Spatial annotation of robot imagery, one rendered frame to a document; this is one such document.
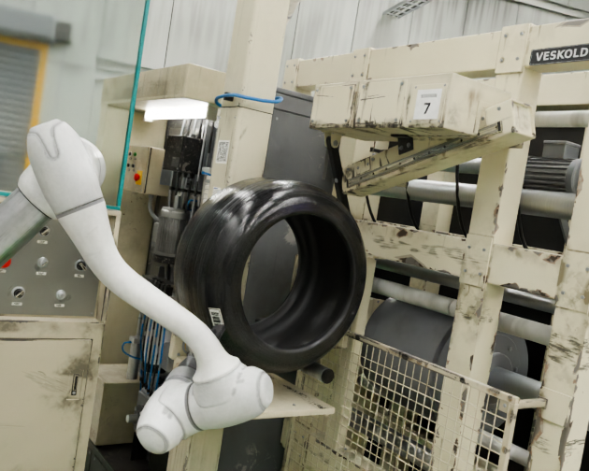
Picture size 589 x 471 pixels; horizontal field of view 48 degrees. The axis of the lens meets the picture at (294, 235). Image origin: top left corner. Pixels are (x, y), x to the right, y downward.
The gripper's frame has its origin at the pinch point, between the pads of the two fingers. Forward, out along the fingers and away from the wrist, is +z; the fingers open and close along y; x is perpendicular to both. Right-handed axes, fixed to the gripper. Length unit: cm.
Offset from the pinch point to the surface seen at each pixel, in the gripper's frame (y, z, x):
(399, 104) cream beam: -38, 48, 53
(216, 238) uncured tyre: -21.0, 12.9, 3.1
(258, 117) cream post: -41, 63, 8
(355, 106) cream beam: -38, 61, 39
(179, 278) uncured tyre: -10.2, 16.3, -13.0
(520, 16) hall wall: 76, 1173, 180
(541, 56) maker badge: -39, 61, 93
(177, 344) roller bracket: 13.7, 23.1, -25.5
